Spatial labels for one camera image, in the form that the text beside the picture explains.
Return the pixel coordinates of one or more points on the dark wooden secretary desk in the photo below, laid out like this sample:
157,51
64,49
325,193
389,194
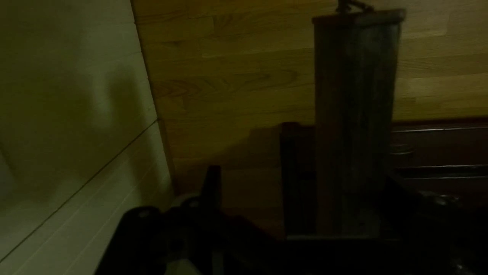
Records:
442,147

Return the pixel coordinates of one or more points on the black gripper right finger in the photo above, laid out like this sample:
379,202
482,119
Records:
436,234

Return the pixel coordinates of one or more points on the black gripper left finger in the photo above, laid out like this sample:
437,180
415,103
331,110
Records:
167,239

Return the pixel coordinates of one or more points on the tall grey metal box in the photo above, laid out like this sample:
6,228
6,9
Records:
355,127

